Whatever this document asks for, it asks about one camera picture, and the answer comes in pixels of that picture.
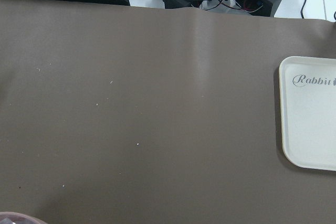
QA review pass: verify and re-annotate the cream rabbit tray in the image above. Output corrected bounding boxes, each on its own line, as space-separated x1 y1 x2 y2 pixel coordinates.
279 56 335 171

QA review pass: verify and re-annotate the pink bowl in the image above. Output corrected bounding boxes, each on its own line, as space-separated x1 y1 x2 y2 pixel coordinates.
1 212 47 224

